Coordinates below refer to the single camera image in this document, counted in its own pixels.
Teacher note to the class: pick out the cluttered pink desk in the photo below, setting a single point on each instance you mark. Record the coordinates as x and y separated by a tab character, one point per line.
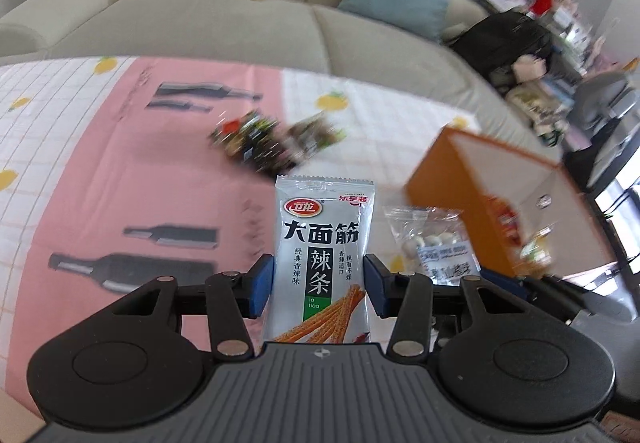
572	33

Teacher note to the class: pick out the orange cardboard box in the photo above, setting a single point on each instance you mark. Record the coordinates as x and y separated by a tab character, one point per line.
524	214

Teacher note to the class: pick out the grey desk chair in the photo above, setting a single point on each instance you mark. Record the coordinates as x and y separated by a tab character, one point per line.
601	125

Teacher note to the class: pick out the beige sofa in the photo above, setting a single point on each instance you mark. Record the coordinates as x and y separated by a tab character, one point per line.
312	35

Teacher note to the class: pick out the black backpack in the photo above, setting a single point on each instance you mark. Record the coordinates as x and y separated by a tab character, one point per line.
500	40

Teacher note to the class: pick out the pink white patterned tablecloth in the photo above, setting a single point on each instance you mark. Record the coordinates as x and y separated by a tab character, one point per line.
102	156

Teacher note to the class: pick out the brown nuts clear packet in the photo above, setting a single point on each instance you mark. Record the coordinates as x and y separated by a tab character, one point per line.
312	135

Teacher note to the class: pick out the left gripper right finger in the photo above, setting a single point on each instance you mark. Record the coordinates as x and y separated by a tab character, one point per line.
426	315

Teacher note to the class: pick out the white candies clear bag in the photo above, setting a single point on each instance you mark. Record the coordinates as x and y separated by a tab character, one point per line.
433	242

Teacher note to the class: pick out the dark green snack packet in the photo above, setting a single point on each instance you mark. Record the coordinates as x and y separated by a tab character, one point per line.
258	142

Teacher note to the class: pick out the red fries snack bag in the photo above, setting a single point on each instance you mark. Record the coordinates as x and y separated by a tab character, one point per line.
507	218

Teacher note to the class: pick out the yellow chips clear bag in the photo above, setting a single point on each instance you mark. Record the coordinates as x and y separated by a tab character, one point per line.
535	256

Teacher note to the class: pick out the printed tote bag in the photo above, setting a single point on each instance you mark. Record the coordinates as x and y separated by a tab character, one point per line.
542	110

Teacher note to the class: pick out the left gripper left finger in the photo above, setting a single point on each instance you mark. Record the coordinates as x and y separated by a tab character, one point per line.
227	299

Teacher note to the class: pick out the silver spicy strips packet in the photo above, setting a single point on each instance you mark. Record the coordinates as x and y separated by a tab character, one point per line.
322	232

